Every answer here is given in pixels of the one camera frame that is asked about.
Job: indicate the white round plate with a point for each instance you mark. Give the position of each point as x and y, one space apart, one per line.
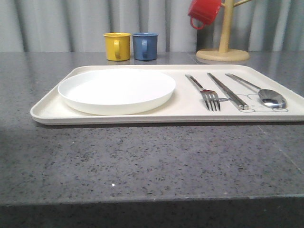
117 91

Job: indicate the silver metal fork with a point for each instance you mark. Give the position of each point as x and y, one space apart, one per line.
210 97

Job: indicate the silver metal spoon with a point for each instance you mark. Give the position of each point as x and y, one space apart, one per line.
269 98

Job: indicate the beige rabbit serving tray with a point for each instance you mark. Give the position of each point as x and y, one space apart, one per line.
186 104

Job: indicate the blue enamel mug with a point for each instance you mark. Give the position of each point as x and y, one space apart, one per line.
145 46

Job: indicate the yellow enamel mug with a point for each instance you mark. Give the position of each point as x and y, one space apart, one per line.
117 45

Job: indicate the wooden mug tree stand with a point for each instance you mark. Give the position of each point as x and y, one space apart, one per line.
224 53

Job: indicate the red enamel mug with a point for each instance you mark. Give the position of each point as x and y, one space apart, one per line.
204 11

